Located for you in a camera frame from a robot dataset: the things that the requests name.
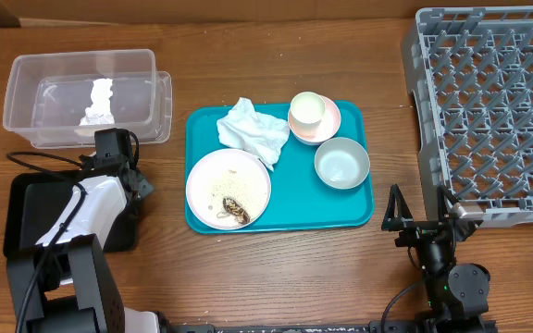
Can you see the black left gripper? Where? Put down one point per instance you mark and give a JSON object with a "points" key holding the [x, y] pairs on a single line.
{"points": [[147, 185]]}

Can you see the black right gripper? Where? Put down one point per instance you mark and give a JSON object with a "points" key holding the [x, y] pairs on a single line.
{"points": [[417, 228]]}

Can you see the white napkin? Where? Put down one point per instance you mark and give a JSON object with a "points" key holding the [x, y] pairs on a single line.
{"points": [[259, 134]]}

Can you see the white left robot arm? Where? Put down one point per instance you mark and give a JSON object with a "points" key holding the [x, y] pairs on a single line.
{"points": [[60, 225]]}

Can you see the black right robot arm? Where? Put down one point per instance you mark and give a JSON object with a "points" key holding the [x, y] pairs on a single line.
{"points": [[457, 293]]}

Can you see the grey dishwasher rack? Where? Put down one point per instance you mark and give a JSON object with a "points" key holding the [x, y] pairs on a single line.
{"points": [[469, 71]]}

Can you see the white tissue in bin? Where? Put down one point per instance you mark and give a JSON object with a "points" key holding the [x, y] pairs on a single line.
{"points": [[99, 112]]}

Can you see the clear plastic bin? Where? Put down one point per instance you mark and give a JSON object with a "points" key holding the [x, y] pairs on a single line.
{"points": [[46, 97]]}

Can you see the grey bowl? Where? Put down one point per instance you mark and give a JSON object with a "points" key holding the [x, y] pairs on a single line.
{"points": [[342, 163]]}

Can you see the black tray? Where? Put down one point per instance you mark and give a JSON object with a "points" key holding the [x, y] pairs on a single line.
{"points": [[37, 200]]}

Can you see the large white plate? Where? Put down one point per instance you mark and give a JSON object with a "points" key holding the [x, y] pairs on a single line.
{"points": [[227, 173]]}

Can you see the brown food scrap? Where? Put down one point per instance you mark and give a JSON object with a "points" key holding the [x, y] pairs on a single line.
{"points": [[233, 208]]}

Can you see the small pink saucer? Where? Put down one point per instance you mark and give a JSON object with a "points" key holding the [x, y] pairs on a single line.
{"points": [[326, 129]]}

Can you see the pale yellow cup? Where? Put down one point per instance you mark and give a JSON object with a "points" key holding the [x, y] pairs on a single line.
{"points": [[307, 110]]}

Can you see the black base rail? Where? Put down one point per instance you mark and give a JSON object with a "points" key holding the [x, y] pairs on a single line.
{"points": [[294, 329]]}

